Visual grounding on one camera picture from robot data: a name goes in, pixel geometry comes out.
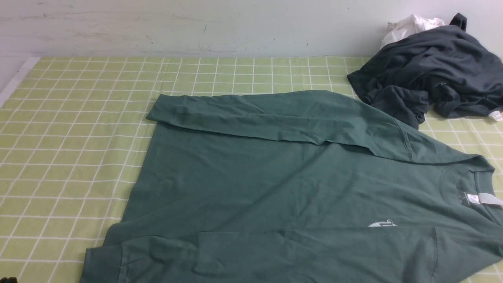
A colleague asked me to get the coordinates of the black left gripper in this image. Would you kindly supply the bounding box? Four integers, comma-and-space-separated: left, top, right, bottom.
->
0, 277, 18, 283

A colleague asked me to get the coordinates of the green checkered tablecloth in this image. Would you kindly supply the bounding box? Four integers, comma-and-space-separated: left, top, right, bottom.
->
0, 56, 502, 283

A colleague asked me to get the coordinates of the green long-sleeve shirt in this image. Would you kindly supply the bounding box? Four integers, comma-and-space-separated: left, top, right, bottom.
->
80, 91, 502, 283

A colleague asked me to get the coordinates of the white crumpled garment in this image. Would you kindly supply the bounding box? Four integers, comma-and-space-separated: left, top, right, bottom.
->
380, 15, 446, 49

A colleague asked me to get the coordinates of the dark grey crumpled garment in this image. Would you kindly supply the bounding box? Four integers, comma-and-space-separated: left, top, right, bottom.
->
347, 14, 503, 129

